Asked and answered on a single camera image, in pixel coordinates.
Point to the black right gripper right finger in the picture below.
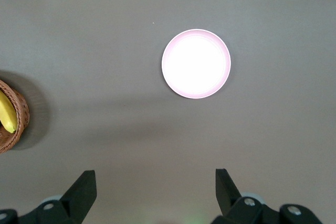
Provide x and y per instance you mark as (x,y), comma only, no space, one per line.
(228,195)

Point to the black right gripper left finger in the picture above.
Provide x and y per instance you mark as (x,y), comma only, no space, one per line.
(76,197)

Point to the yellow banana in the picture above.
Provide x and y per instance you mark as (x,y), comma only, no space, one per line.
(6,113)

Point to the brown wicker basket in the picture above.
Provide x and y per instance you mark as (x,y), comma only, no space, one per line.
(22,113)

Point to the pink round plate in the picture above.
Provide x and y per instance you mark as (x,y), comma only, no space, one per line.
(196,64)

